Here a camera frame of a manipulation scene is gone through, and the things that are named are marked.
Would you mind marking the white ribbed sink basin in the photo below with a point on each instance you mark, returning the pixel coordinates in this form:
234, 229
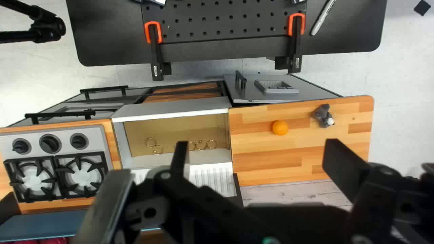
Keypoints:
211, 174

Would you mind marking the silver bar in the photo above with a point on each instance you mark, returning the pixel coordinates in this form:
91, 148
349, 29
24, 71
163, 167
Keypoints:
323, 18

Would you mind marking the dark grey board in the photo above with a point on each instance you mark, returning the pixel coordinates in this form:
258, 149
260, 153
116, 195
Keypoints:
109, 31

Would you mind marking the grey stove panel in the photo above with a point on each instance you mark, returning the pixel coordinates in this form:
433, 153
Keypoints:
97, 140

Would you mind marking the gold S hook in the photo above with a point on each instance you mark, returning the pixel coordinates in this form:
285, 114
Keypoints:
211, 144
196, 145
151, 144

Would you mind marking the wooden toy kitchen unit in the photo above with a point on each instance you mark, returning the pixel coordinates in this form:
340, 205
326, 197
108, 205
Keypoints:
293, 144

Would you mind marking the black burner grate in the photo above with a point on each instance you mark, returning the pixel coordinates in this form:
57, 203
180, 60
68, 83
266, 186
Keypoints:
82, 174
32, 179

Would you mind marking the black diamond wall marker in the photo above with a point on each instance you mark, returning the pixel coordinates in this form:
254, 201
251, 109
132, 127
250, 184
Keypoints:
422, 7

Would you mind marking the black stove knob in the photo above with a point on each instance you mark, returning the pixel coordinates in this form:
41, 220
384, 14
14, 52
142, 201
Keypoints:
21, 145
49, 142
79, 141

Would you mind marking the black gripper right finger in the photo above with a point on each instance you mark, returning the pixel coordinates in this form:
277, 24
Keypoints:
344, 164

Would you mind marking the black pegboard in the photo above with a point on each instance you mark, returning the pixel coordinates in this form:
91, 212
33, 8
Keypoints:
226, 18

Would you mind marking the grey toy faucet knob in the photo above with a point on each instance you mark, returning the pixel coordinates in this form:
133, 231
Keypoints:
323, 115

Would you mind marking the orange ball knob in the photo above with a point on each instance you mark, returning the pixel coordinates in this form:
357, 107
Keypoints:
280, 127

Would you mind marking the blue flat object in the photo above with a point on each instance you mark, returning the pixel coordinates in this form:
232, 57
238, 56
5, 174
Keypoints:
41, 225

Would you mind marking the black tripod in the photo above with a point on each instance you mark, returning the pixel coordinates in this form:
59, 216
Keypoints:
38, 27

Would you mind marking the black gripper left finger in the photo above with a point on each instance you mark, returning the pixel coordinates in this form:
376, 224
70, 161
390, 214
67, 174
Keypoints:
181, 156

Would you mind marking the grey square frame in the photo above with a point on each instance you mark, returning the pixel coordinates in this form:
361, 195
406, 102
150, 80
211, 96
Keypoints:
277, 87

